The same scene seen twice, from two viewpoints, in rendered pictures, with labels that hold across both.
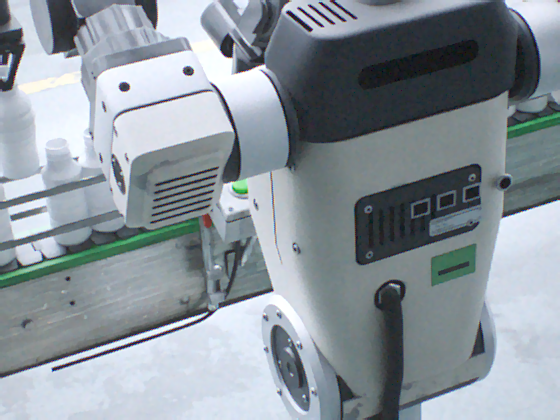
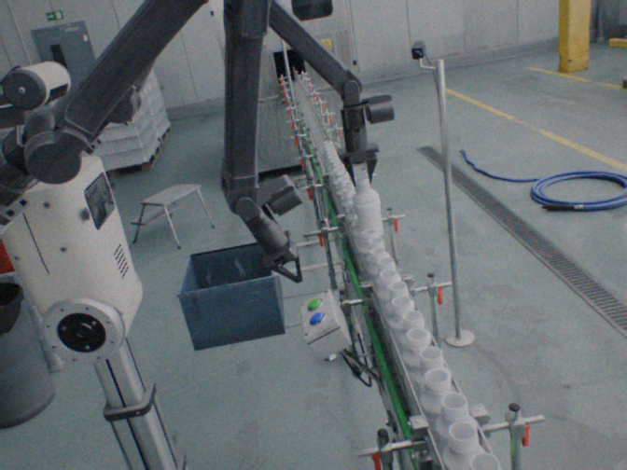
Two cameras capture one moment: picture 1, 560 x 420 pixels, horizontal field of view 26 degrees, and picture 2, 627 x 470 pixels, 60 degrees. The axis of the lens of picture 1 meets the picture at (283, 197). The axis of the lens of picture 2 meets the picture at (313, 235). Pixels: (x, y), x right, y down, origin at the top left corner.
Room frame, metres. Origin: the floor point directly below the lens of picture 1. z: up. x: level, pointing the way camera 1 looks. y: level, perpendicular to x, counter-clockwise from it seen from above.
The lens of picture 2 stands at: (1.91, -0.91, 1.72)
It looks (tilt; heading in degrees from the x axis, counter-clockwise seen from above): 23 degrees down; 112
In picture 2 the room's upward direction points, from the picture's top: 10 degrees counter-clockwise
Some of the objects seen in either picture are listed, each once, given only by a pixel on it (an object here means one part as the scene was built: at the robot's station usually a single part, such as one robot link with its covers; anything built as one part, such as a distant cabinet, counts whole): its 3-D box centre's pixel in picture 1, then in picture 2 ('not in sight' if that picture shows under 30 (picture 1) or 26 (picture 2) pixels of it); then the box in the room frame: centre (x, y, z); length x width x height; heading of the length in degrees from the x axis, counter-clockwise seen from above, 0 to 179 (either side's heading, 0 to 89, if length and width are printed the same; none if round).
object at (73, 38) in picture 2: not in sight; (76, 82); (-5.99, 7.97, 1.05); 1.00 x 0.10 x 2.10; 23
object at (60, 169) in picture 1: (64, 191); (372, 260); (1.56, 0.32, 1.08); 0.06 x 0.06 x 0.17
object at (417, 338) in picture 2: not in sight; (420, 372); (1.74, -0.11, 1.08); 0.06 x 0.06 x 0.17
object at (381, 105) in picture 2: not in sight; (367, 100); (1.58, 0.40, 1.48); 0.12 x 0.09 x 0.12; 24
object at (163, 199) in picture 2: not in sight; (168, 214); (-0.98, 2.93, 0.21); 0.61 x 0.47 x 0.41; 166
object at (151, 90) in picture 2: not in sight; (128, 109); (-4.11, 6.85, 0.59); 1.25 x 1.03 x 1.17; 114
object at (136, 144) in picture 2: not in sight; (109, 126); (-3.40, 5.43, 0.59); 1.24 x 1.03 x 1.17; 115
